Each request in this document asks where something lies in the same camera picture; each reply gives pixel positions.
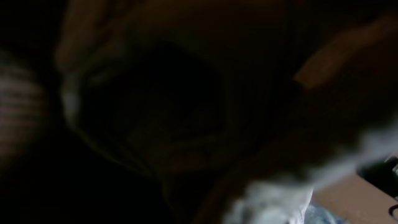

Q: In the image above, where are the beige cargo shorts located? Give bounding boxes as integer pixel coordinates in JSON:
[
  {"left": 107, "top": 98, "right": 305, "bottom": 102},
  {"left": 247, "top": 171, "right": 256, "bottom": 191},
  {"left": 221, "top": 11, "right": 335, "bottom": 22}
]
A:
[{"left": 55, "top": 0, "right": 397, "bottom": 223}]

